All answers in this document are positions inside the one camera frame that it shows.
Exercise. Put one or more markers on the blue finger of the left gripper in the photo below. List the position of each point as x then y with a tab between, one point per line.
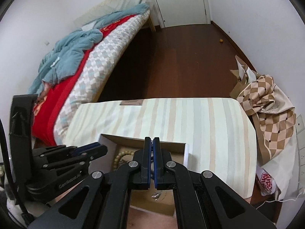
85	148

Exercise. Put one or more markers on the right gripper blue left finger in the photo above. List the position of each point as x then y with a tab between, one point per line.
146	163

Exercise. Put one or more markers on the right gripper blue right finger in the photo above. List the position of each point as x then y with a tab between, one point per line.
158	164

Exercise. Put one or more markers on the red bed cover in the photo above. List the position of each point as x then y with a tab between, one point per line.
54	113

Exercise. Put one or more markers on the pink striped table cloth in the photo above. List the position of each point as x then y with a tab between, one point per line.
217	132

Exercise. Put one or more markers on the bed with checkered mattress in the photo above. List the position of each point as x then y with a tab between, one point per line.
76	70

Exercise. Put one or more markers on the teal blue blanket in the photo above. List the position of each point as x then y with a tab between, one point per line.
65	57

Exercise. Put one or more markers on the white printed plastic bag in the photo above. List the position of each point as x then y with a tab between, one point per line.
266	183

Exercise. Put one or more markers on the brown checkered cloth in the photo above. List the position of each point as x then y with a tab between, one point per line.
272	113

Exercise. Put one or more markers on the white power strip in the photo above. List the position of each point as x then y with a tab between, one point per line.
300	138

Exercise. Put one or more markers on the white door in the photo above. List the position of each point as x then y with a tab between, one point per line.
182	12

